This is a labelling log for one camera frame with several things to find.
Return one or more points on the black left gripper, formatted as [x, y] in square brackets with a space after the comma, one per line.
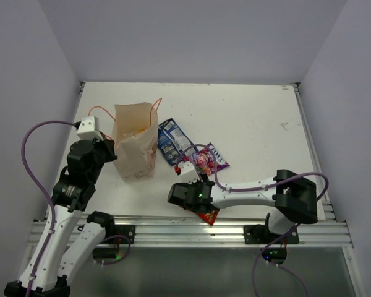
[109, 145]

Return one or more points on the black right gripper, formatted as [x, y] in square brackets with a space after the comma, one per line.
[193, 184]

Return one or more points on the red snack packet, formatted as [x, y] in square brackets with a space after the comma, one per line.
[208, 215]

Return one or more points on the purple Fox's candy packet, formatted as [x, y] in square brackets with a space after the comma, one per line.
[206, 161]

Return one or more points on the white paper bag orange handles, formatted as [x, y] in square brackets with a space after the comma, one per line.
[136, 155]

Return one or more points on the blue snack packet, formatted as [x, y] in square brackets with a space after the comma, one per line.
[172, 141]

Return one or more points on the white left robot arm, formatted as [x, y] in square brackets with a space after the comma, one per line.
[55, 261]

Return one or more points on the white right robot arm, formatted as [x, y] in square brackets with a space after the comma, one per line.
[293, 197]

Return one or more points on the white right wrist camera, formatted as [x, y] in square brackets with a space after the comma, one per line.
[187, 172]

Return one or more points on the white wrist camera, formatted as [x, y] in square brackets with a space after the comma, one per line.
[187, 172]
[88, 128]

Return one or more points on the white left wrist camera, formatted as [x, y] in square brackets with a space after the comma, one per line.
[88, 128]

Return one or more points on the aluminium mounting rail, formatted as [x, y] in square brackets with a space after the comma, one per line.
[164, 225]

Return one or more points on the black right base bracket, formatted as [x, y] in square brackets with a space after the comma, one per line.
[259, 234]

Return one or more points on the black base bracket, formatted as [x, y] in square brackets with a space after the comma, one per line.
[126, 230]
[259, 234]

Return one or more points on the black left base bracket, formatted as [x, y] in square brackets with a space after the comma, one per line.
[126, 230]

